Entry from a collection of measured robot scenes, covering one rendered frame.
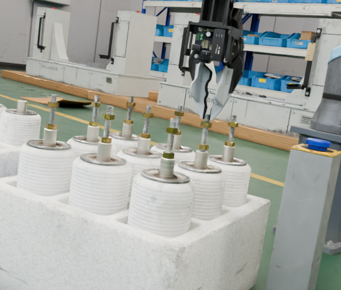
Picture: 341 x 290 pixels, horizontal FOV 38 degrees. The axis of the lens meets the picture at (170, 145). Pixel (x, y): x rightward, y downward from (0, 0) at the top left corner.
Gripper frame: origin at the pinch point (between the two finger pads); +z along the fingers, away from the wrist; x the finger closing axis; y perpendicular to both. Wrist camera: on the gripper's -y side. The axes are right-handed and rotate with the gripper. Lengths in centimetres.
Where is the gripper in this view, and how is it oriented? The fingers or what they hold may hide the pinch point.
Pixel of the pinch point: (209, 111)
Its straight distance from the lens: 85.2
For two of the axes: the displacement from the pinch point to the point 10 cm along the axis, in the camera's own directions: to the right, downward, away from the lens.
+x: 9.3, 1.9, -3.2
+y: -3.5, 1.0, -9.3
